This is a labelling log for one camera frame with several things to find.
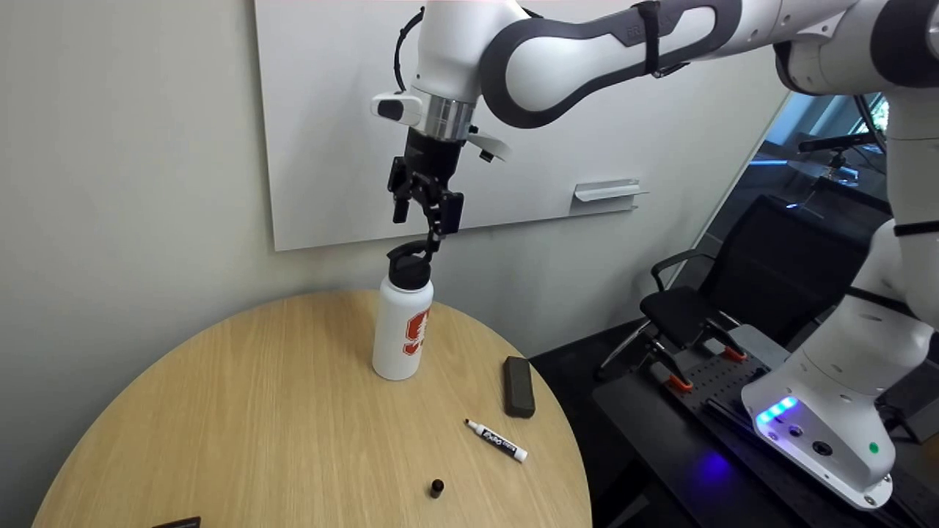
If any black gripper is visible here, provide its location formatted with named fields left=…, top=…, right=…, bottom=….
left=387, top=126, right=470, bottom=262

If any black bottle lid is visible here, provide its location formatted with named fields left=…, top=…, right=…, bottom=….
left=383, top=237, right=440, bottom=294

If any white bottle with red print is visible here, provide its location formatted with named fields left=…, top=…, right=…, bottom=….
left=368, top=272, right=436, bottom=385

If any white whiteboard marker tray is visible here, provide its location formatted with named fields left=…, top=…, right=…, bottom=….
left=568, top=178, right=644, bottom=208

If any black whiteboard eraser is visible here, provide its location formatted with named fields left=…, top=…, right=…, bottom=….
left=499, top=356, right=538, bottom=423

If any white marker with black print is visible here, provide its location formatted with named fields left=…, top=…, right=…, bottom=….
left=459, top=416, right=531, bottom=466

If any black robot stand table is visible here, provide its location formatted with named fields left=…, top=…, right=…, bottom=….
left=585, top=321, right=939, bottom=528

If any black office chair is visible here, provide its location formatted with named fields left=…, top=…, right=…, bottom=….
left=594, top=192, right=874, bottom=378

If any dark background desk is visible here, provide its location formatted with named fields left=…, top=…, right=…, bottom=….
left=747, top=92, right=939, bottom=233

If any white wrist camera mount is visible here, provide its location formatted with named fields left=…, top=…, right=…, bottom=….
left=465, top=130, right=516, bottom=167

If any white wall whiteboard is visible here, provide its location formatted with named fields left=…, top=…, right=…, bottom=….
left=252, top=0, right=797, bottom=256

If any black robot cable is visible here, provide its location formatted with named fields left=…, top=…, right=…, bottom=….
left=390, top=2, right=430, bottom=96

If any black strap on arm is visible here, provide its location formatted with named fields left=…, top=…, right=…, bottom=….
left=629, top=0, right=668, bottom=79

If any orange handled clamp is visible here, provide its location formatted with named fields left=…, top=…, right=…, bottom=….
left=647, top=362, right=697, bottom=398
left=703, top=338, right=751, bottom=366

